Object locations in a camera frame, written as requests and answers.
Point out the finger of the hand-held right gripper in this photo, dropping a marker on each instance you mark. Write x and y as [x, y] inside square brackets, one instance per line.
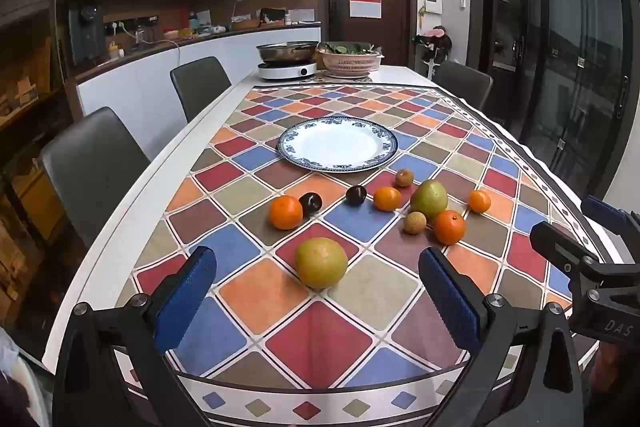
[607, 212]
[560, 247]

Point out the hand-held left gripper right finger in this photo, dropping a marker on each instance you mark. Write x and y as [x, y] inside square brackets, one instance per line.
[450, 299]

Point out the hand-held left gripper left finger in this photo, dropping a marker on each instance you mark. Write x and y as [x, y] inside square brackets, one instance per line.
[187, 294]

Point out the large orange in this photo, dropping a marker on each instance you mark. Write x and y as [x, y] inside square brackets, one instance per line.
[449, 228]
[285, 213]

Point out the small brown fruit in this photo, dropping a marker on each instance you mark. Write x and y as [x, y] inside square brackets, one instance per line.
[415, 223]
[404, 178]

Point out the small mandarin orange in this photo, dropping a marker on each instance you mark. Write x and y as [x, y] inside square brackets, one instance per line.
[479, 201]
[387, 199]

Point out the large green apple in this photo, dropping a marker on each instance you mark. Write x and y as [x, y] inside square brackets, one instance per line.
[429, 200]

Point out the dark purple plum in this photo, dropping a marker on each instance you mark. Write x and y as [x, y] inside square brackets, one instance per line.
[355, 196]
[310, 203]

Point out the blue-rimmed white plate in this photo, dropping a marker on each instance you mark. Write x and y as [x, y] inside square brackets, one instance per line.
[336, 146]

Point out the colourful chequered tablecloth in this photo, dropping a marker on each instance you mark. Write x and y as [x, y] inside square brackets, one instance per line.
[320, 347]

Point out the grey dining chair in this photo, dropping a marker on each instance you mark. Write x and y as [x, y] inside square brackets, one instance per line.
[95, 167]
[462, 82]
[200, 87]

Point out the glass sliding door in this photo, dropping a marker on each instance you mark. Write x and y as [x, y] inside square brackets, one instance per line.
[565, 57]

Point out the wooden shelf unit with boxes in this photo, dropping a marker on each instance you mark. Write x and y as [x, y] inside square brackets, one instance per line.
[25, 157]

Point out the white kitchen counter cabinet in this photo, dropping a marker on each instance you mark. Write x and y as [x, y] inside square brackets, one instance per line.
[140, 77]

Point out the plush toy on stand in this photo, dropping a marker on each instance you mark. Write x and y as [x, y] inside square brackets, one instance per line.
[435, 42]

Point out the white induction cooker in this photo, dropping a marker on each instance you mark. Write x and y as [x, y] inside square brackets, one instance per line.
[280, 72]

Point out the yellow small containers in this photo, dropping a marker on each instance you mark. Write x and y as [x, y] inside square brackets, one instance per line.
[116, 51]

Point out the pink plastic basket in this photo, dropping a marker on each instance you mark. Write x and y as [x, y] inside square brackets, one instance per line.
[350, 64]

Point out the steel pan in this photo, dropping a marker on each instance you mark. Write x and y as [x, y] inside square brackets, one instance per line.
[285, 52]

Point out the green leafy vegetables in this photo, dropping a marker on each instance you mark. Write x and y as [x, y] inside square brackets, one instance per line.
[350, 49]

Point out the white intercom panel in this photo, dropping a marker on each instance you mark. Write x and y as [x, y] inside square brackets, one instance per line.
[433, 3]

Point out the black box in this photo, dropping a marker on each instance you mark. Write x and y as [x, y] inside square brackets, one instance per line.
[272, 15]

